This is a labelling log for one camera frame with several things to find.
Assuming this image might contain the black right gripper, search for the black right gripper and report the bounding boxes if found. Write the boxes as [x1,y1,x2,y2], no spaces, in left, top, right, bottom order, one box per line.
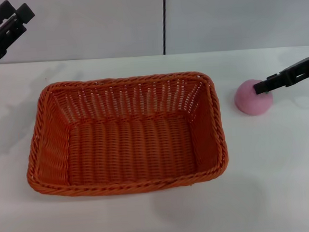
[251,54,309,96]

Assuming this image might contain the pink plush peach toy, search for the pink plush peach toy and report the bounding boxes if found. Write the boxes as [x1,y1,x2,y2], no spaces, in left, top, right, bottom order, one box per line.
[233,77,275,118]

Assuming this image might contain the orange woven plastic basket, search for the orange woven plastic basket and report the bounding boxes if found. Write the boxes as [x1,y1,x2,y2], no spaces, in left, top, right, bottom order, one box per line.
[19,68,232,202]

